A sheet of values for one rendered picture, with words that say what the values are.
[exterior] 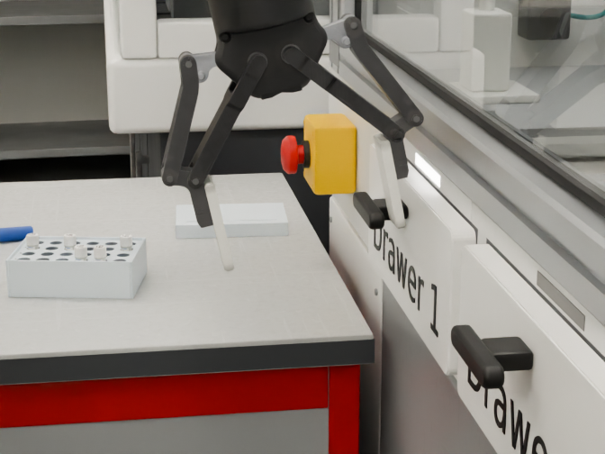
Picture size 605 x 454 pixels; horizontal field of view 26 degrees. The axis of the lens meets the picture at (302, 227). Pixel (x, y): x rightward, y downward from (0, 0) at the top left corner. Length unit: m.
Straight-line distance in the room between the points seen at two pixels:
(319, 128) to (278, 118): 0.51
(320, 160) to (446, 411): 0.39
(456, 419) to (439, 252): 0.14
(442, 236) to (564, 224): 0.21
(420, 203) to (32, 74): 4.28
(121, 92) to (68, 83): 3.41
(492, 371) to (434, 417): 0.35
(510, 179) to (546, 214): 0.07
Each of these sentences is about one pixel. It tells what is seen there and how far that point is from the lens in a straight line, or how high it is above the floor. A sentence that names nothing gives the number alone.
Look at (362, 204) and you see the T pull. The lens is 1.04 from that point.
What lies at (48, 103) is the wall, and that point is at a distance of 5.24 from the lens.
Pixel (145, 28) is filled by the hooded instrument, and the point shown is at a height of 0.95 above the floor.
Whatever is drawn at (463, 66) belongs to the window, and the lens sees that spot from 1.01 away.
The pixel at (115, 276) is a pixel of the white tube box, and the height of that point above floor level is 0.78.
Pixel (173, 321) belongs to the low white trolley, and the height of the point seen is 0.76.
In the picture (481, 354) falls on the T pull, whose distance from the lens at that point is 0.74.
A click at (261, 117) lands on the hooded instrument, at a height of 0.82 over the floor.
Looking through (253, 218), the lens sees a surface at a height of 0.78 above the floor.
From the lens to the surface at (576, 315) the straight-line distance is 0.74.
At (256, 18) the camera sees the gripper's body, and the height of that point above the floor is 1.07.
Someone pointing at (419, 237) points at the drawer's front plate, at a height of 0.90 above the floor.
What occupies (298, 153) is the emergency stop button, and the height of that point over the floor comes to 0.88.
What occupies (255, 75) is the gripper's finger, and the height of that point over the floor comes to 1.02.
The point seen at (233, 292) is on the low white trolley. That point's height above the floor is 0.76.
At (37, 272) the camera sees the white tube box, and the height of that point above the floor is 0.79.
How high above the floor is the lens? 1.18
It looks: 16 degrees down
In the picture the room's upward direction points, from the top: straight up
